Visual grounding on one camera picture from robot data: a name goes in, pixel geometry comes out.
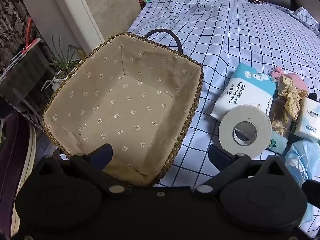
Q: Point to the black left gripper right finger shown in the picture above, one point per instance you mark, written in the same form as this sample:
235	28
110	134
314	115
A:
220	158

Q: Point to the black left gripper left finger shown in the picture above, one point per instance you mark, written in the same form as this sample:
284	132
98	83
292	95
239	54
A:
101	157

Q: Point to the white toilet paper roll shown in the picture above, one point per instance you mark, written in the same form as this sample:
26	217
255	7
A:
245	129

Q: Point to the blue surgical face masks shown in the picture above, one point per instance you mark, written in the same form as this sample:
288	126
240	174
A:
302	160

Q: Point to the white pocket tissue pack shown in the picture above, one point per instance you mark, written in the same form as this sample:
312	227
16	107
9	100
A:
308	121

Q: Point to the beige lace cloth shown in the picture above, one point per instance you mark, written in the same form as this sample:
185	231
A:
288	91

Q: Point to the herb sachet with blue top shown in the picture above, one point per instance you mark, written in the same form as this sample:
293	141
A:
280	124

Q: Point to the pink soft toy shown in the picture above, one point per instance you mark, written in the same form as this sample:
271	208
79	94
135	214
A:
299	83

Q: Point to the woven basket with floral liner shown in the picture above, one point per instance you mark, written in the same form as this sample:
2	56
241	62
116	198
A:
137	95

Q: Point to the blue white cleansing towel pack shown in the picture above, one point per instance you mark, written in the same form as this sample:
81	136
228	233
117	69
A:
247	86

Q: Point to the purple cushioned chair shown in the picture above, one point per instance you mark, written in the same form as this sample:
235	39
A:
18	148

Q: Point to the potted plant in white pot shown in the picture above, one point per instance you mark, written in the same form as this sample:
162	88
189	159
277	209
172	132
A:
62	64

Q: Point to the round side table with papers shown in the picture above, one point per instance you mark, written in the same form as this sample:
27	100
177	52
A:
25	70

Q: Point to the blue white checkered sheet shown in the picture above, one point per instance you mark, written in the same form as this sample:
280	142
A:
220	34

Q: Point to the small dark patterned object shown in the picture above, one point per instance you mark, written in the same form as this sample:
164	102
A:
256	1

